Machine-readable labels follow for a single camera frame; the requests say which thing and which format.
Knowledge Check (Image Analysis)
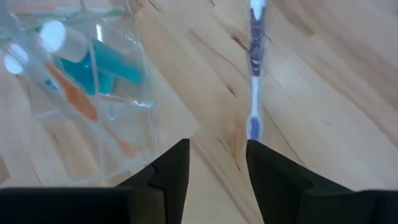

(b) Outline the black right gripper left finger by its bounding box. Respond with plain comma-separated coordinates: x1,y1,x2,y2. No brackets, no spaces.
116,138,190,224

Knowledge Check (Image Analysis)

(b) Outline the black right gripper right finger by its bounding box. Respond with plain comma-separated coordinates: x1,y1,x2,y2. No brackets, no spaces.
245,139,352,224

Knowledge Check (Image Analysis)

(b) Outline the orange white toothbrush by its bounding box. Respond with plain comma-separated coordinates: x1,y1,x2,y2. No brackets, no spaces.
45,62,137,159

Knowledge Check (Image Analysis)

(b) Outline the purple white toothbrush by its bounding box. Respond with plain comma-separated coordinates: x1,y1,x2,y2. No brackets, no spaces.
246,0,267,141

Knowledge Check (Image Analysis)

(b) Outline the blue mouthwash bottle white cap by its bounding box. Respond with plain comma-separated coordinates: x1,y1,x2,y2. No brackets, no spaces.
2,43,116,96
39,20,144,85

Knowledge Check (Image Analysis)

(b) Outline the clear plastic organizer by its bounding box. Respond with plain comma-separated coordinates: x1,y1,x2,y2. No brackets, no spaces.
0,0,161,187

